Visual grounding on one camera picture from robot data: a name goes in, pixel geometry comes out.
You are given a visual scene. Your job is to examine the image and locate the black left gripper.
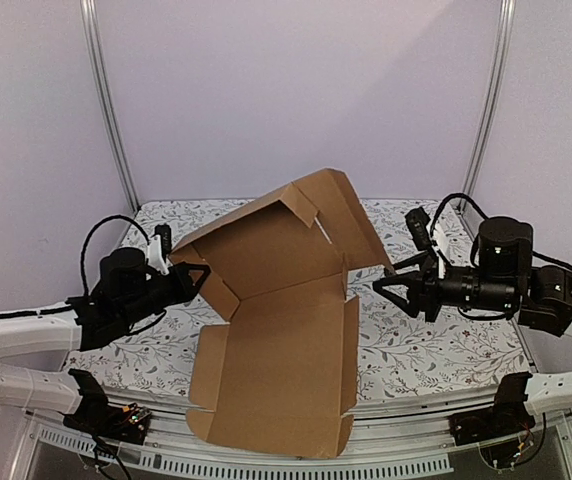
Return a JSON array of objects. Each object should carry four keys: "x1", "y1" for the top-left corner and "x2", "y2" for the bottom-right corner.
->
[{"x1": 119, "y1": 261, "x2": 209, "y2": 327}]

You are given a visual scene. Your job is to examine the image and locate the brown cardboard box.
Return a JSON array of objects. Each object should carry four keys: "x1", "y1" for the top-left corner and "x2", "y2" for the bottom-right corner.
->
[{"x1": 170, "y1": 168, "x2": 389, "y2": 459}]

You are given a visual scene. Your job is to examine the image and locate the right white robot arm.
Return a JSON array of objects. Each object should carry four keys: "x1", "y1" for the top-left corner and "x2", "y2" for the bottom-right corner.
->
[{"x1": 372, "y1": 209, "x2": 572, "y2": 436}]

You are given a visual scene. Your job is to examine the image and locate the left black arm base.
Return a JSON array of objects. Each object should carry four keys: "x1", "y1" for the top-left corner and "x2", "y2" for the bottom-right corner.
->
[{"x1": 63, "y1": 369, "x2": 151, "y2": 445}]

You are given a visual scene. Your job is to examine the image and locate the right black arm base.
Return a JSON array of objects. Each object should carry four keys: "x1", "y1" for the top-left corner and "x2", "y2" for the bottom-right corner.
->
[{"x1": 448, "y1": 372, "x2": 536, "y2": 446}]

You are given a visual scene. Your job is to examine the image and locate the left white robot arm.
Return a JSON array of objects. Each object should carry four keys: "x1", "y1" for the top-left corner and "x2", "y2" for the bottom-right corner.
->
[{"x1": 0, "y1": 247, "x2": 210, "y2": 434}]

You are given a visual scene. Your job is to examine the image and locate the floral patterned table mat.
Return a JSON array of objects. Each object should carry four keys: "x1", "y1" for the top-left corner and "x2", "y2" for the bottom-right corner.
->
[{"x1": 64, "y1": 199, "x2": 529, "y2": 402}]

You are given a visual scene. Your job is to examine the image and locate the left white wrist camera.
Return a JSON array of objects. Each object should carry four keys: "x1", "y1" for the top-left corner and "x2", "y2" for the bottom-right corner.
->
[{"x1": 147, "y1": 224, "x2": 172, "y2": 275}]

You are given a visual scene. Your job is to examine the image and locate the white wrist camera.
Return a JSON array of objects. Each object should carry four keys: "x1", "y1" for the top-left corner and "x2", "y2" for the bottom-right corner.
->
[
  {"x1": 405, "y1": 207, "x2": 450, "y2": 279},
  {"x1": 147, "y1": 224, "x2": 172, "y2": 275}
]

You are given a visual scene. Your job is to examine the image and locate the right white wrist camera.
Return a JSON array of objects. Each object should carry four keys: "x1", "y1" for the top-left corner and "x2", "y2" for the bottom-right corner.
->
[{"x1": 405, "y1": 207, "x2": 450, "y2": 279}]

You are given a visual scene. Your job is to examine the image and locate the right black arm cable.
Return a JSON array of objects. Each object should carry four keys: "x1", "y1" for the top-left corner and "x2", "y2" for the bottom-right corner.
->
[{"x1": 428, "y1": 192, "x2": 490, "y2": 241}]

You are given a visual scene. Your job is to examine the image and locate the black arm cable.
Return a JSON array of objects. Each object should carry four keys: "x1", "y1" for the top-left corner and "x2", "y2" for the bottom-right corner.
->
[
  {"x1": 428, "y1": 192, "x2": 490, "y2": 241},
  {"x1": 80, "y1": 214, "x2": 152, "y2": 296}
]

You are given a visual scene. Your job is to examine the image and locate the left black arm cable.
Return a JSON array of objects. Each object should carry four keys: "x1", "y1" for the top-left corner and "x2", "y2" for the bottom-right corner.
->
[{"x1": 80, "y1": 214, "x2": 152, "y2": 296}]

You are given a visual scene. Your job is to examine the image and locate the aluminium front rail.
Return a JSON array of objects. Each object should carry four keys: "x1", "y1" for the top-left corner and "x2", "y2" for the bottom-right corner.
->
[{"x1": 9, "y1": 387, "x2": 572, "y2": 479}]

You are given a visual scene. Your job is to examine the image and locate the right aluminium frame post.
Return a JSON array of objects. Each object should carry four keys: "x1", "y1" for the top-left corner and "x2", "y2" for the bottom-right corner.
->
[{"x1": 463, "y1": 0, "x2": 516, "y2": 197}]

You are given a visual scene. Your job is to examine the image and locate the aluminium frame post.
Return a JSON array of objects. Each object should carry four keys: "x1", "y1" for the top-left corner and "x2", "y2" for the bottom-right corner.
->
[
  {"x1": 463, "y1": 0, "x2": 516, "y2": 197},
  {"x1": 80, "y1": 0, "x2": 141, "y2": 212}
]

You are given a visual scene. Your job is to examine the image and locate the left aluminium frame post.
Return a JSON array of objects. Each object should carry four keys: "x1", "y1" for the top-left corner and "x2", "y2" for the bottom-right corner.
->
[{"x1": 80, "y1": 0, "x2": 141, "y2": 212}]

